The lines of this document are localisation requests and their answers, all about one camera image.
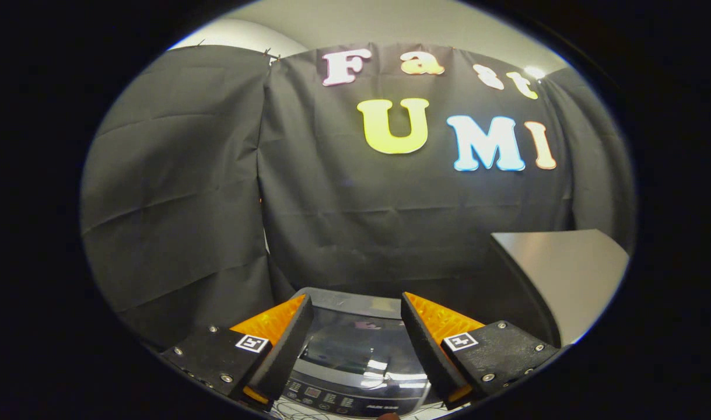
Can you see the grey washing machine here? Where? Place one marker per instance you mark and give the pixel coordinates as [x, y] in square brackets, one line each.
[343, 396]

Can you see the small ceiling light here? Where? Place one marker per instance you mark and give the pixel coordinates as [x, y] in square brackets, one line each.
[535, 72]

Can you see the black backdrop cloth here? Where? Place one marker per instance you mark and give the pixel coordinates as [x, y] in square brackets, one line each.
[361, 221]

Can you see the beige cabinet with dark frame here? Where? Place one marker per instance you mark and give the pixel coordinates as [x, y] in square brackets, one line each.
[565, 280]

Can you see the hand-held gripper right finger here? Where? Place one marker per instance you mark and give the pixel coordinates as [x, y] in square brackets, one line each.
[428, 344]

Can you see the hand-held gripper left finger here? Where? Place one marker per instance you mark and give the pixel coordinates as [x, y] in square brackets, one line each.
[285, 344]

